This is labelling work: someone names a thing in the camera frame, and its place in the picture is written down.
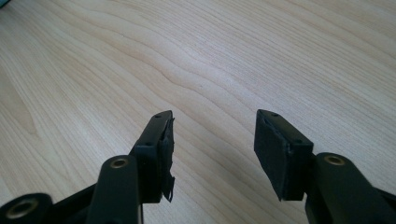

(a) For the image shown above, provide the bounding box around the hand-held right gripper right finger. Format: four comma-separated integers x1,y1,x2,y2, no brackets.
253,108,315,203

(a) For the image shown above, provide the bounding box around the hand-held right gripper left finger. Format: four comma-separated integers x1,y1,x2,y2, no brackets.
134,109,177,204

